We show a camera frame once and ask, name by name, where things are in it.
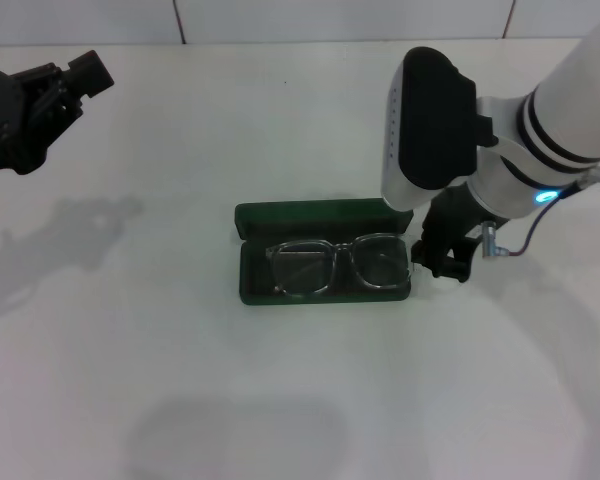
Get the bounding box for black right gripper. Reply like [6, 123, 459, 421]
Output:
[410, 181, 487, 285]

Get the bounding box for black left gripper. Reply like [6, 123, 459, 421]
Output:
[0, 49, 117, 181]

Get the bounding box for clear plastic glasses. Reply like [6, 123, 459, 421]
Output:
[264, 231, 414, 300]

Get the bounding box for green glasses case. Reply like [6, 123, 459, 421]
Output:
[233, 197, 415, 307]

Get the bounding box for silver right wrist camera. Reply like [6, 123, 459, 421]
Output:
[381, 46, 496, 212]

